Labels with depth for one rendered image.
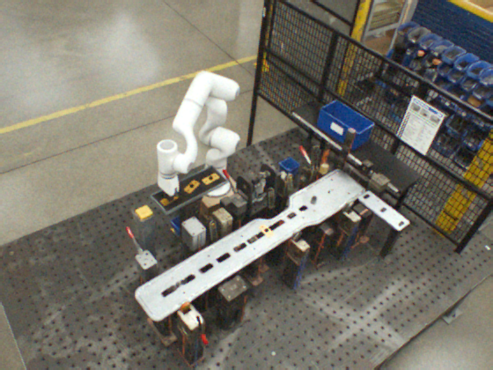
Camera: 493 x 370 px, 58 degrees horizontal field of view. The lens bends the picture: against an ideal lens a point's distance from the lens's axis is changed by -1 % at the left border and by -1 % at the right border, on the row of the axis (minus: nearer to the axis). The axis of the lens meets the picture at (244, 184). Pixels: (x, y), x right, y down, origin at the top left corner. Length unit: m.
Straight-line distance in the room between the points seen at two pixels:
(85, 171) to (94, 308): 1.88
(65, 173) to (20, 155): 0.48
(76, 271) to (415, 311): 1.79
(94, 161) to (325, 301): 2.47
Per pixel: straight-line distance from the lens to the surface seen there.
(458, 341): 3.53
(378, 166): 2.77
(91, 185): 3.94
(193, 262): 2.15
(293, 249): 2.25
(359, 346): 2.41
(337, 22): 4.36
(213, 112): 2.28
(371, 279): 2.64
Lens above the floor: 2.77
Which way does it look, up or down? 45 degrees down
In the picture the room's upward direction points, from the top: 7 degrees clockwise
